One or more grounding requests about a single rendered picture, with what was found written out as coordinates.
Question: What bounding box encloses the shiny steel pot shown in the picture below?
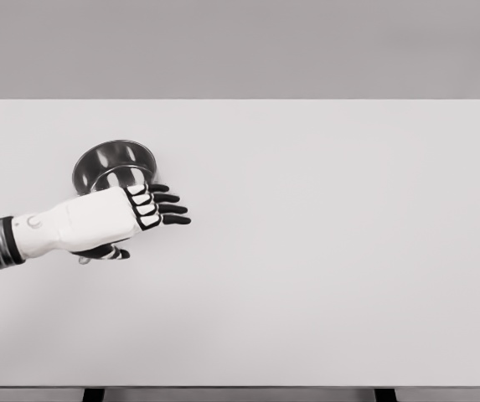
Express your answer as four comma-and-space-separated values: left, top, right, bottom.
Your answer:
71, 139, 157, 265

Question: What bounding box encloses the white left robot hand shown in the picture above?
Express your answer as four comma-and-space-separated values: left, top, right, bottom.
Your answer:
57, 183, 193, 261

